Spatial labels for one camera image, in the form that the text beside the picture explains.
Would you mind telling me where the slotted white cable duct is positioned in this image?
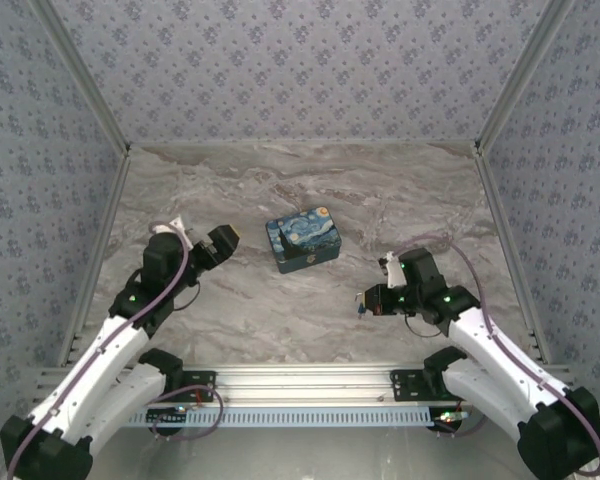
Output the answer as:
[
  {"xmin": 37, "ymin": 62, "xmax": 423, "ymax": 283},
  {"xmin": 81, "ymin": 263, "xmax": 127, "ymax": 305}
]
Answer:
[{"xmin": 128, "ymin": 407, "xmax": 465, "ymax": 430}]

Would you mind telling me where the black mounting bracket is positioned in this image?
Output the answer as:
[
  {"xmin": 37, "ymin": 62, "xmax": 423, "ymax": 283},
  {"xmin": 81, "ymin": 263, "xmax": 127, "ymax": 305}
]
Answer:
[
  {"xmin": 178, "ymin": 368, "xmax": 217, "ymax": 404},
  {"xmin": 389, "ymin": 368, "xmax": 432, "ymax": 402}
]

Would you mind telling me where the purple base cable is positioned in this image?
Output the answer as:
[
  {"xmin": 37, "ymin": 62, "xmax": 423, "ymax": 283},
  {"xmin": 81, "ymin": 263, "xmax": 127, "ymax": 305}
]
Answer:
[
  {"xmin": 148, "ymin": 383, "xmax": 225, "ymax": 444},
  {"xmin": 432, "ymin": 417, "xmax": 489, "ymax": 440}
]

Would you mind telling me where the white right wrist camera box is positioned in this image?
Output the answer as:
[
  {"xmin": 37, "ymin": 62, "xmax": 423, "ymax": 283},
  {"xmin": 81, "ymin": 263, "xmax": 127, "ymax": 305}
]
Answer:
[{"xmin": 378, "ymin": 251, "xmax": 405, "ymax": 290}]

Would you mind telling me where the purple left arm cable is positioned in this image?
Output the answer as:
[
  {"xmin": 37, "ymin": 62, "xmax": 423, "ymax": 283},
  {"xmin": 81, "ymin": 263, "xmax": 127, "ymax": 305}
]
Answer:
[{"xmin": 5, "ymin": 222, "xmax": 191, "ymax": 480}]

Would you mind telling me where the starry night print tin box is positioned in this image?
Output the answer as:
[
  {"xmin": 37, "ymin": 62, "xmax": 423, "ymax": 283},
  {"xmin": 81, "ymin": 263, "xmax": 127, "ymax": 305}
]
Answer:
[{"xmin": 265, "ymin": 204, "xmax": 345, "ymax": 275}]

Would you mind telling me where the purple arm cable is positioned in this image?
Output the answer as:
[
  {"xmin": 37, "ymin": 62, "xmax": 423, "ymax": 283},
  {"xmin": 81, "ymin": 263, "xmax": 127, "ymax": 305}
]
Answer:
[
  {"xmin": 5, "ymin": 222, "xmax": 191, "ymax": 480},
  {"xmin": 392, "ymin": 233, "xmax": 600, "ymax": 476}
]

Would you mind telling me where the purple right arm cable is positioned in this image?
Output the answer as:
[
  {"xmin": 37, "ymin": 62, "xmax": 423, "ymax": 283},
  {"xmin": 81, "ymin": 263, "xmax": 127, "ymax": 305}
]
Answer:
[{"xmin": 392, "ymin": 233, "xmax": 600, "ymax": 476}]

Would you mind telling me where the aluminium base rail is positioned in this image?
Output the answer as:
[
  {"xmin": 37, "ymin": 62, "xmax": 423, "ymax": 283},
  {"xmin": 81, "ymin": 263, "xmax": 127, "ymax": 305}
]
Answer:
[{"xmin": 35, "ymin": 363, "xmax": 577, "ymax": 404}]

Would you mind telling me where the aluminium frame post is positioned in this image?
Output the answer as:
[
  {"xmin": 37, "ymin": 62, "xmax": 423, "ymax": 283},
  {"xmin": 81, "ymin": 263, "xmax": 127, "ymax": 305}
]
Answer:
[
  {"xmin": 473, "ymin": 0, "xmax": 579, "ymax": 151},
  {"xmin": 29, "ymin": 0, "xmax": 132, "ymax": 154}
]

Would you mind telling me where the aluminium frame rail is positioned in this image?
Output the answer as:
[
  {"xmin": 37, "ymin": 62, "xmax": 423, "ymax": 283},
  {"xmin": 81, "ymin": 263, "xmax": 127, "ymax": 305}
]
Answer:
[
  {"xmin": 57, "ymin": 149, "xmax": 134, "ymax": 369},
  {"xmin": 473, "ymin": 147, "xmax": 554, "ymax": 364}
]

